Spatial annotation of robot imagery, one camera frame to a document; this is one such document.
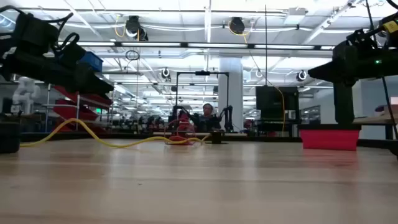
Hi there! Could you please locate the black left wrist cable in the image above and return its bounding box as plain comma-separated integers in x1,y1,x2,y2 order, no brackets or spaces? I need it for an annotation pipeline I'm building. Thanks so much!
46,11,81,57

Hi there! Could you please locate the yellow wire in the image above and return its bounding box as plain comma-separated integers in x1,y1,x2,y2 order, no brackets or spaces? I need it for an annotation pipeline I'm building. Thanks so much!
20,118,212,149

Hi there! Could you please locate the long black cable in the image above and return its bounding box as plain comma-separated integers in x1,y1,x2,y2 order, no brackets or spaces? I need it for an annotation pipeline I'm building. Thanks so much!
365,0,398,139

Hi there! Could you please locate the red wire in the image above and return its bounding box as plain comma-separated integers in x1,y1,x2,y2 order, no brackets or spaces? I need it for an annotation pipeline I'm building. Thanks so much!
164,118,197,146

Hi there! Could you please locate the red collapsible tray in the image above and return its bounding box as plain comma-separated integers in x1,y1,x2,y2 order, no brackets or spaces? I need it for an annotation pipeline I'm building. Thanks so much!
298,124,362,152

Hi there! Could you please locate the yellow extension cord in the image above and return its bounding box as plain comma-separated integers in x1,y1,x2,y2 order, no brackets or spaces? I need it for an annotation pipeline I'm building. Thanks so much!
273,85,286,133

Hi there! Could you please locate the black monitor on cart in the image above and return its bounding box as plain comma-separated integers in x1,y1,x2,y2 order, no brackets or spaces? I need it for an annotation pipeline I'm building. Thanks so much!
256,86,300,131

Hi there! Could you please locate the metal shelf rack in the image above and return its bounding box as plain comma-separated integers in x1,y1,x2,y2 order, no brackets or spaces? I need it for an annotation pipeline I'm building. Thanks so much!
43,71,114,134

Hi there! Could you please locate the blue storage bin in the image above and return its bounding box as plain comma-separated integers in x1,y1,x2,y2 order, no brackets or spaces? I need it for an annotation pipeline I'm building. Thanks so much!
79,51,104,73

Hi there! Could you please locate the person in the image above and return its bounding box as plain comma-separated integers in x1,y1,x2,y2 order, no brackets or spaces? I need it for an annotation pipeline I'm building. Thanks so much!
198,103,222,132

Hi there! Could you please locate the white building column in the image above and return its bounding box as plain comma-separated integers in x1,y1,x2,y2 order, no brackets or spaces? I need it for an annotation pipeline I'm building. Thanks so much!
218,57,244,132

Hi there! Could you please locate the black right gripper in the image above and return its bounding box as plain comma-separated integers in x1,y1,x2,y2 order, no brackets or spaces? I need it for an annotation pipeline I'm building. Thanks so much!
307,29,398,84

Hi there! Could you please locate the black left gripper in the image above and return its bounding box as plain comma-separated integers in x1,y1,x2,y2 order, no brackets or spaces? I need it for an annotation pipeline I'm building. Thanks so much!
0,48,115,98

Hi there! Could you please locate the wood-topped work table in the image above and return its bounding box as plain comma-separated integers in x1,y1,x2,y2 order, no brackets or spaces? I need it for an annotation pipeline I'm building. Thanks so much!
353,104,398,141

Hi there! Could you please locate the black ceiling cable reel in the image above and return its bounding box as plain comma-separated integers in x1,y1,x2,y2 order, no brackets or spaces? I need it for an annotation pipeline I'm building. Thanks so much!
228,16,246,35
125,15,149,42

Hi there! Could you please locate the black gantry frame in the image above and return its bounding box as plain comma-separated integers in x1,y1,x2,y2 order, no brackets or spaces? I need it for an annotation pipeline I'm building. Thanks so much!
175,70,230,133

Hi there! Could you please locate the plain black spool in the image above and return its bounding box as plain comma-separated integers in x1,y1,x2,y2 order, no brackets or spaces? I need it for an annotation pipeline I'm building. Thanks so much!
210,131,225,145

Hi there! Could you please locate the black aluminium table frame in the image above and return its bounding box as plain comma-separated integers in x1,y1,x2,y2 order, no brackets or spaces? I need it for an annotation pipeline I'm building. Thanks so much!
20,131,398,158

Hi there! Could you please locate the black zip case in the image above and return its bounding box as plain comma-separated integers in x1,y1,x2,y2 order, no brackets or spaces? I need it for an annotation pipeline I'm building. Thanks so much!
0,121,21,154

